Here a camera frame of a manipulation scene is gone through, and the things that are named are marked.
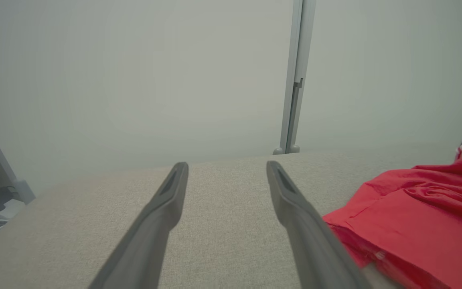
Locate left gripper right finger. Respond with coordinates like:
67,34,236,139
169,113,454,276
266,161,372,289

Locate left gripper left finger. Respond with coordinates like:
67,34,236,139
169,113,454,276
88,162,189,289

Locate red numbered sports garment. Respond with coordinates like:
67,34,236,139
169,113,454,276
321,130,462,289

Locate black power adapter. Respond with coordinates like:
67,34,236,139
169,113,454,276
0,186,17,212

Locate grey post with round feet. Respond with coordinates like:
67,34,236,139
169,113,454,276
272,0,317,155

